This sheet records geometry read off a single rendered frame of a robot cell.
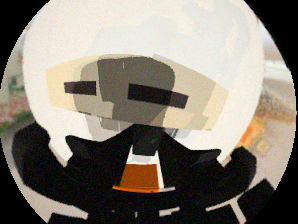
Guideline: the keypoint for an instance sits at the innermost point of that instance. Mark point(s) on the black two-prong plug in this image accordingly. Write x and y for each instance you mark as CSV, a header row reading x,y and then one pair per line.
x,y
146,139

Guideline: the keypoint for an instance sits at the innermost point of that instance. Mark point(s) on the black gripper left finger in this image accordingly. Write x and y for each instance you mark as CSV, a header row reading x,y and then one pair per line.
x,y
112,153

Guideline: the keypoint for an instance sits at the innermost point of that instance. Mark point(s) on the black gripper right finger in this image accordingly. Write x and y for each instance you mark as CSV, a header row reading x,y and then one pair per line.
x,y
176,160

